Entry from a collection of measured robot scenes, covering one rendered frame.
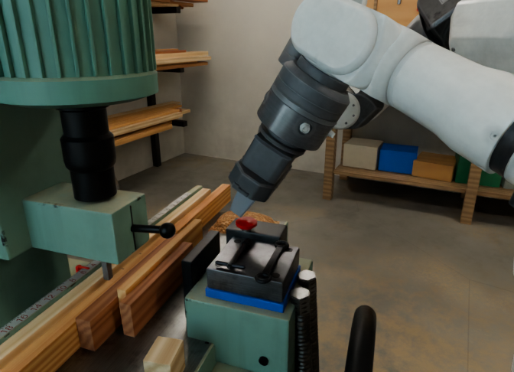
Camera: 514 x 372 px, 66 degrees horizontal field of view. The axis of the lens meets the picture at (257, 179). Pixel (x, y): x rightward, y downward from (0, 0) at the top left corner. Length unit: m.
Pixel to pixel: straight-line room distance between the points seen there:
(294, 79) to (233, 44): 3.66
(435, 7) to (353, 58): 0.49
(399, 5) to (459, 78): 3.24
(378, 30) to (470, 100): 0.10
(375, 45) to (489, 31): 0.33
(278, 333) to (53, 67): 0.37
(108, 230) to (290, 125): 0.24
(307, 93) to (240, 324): 0.28
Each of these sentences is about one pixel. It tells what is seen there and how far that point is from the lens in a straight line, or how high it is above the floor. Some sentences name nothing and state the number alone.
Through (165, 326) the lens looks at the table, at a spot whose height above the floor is 0.90.
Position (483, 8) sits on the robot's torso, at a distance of 0.72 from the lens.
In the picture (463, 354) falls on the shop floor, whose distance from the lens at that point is 2.02.
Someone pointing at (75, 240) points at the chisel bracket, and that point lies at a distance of 0.54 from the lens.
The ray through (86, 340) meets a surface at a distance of 0.56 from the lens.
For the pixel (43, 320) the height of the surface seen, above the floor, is 0.95.
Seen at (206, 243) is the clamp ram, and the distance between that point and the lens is 0.55.
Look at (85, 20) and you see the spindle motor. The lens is 0.43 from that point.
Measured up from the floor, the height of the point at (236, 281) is 0.99.
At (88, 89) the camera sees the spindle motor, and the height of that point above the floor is 1.21.
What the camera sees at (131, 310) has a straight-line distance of 0.54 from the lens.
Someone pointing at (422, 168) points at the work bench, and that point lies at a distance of 3.24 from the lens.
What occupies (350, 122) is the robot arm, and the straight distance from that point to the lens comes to 0.83.
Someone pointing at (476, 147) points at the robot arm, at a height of 1.18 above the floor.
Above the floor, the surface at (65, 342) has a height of 0.92.
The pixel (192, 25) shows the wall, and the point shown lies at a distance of 4.34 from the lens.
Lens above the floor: 1.26
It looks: 20 degrees down
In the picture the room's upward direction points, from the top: straight up
